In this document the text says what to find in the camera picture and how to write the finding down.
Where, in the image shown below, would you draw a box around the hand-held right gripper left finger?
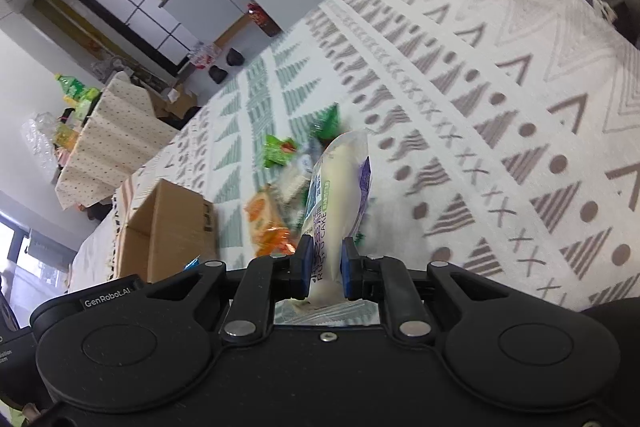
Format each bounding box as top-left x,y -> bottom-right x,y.
145,234 -> 312,340

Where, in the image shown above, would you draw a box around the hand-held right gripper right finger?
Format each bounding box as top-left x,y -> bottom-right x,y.
341,237 -> 511,340

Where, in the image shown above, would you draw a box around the white cream cake packet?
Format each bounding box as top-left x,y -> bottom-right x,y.
300,129 -> 374,314

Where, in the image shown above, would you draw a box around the green candy packet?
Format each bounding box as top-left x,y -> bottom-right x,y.
263,134 -> 299,168
309,104 -> 342,144

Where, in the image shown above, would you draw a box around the brown cardboard box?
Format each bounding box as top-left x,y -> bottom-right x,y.
116,179 -> 219,284

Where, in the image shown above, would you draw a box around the orange snack packet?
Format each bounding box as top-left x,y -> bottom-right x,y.
244,186 -> 297,259

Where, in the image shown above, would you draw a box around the white and blue snack packet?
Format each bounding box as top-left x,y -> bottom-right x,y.
278,164 -> 313,210

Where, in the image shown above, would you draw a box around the patterned white tablecloth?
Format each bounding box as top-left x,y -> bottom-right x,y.
67,0 -> 640,325

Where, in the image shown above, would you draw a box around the clear plastic bag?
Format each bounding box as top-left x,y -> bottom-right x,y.
19,112 -> 62,184

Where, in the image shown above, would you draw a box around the cardboard box on floor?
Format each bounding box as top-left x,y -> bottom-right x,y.
149,77 -> 202,120

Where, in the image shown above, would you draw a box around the dotted cream table cover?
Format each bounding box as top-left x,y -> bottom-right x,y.
54,72 -> 179,211

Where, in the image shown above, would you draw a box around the red and white plastic bag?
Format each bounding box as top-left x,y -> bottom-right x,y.
187,42 -> 222,71

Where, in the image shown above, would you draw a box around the red label bottle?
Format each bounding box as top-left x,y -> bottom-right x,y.
247,2 -> 282,38

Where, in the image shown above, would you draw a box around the green drink bottles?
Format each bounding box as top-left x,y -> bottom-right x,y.
54,73 -> 102,105

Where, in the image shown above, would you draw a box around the white cabinet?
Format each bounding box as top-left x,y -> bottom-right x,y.
159,0 -> 252,50

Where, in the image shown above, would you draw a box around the black framed glass door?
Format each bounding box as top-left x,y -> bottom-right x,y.
65,0 -> 211,76

